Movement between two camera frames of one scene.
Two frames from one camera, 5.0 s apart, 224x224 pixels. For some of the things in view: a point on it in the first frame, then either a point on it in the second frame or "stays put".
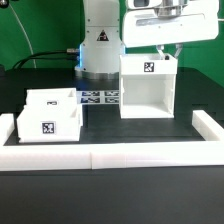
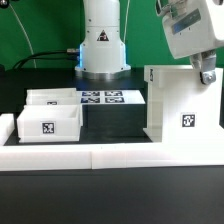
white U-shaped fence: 114,155 stays put
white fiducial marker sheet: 98,96 stays put
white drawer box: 51,97 stays put
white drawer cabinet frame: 147,86 -> 181,107
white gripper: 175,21 -> 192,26
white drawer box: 50,123 stays put
